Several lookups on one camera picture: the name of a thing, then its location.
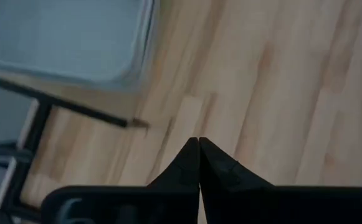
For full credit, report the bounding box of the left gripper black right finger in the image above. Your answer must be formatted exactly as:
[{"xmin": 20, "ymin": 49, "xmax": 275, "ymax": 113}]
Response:
[{"xmin": 199, "ymin": 137, "xmax": 293, "ymax": 224}]

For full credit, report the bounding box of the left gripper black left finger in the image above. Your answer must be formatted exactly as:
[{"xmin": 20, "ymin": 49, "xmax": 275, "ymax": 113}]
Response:
[{"xmin": 146, "ymin": 137, "xmax": 200, "ymax": 224}]

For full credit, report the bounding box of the grey plastic storage basket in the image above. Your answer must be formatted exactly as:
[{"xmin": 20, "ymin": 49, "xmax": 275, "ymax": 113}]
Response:
[{"xmin": 0, "ymin": 0, "xmax": 155, "ymax": 93}]

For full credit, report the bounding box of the black rig frame strut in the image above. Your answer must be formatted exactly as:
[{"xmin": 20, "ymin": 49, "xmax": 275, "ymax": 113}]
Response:
[{"xmin": 0, "ymin": 140, "xmax": 34, "ymax": 170}]

